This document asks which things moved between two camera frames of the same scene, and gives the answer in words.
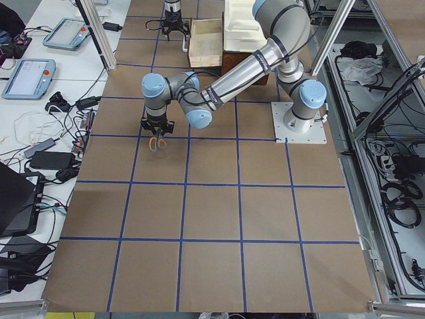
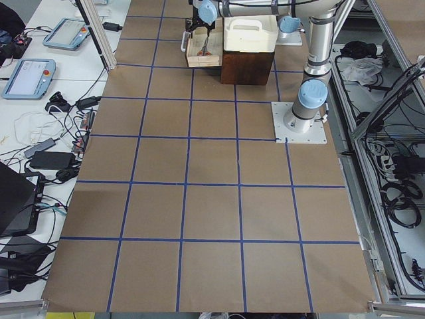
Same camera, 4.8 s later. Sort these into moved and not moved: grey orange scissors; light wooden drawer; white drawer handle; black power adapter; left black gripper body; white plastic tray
Moved: left black gripper body; grey orange scissors
Not moved: white drawer handle; black power adapter; light wooden drawer; white plastic tray
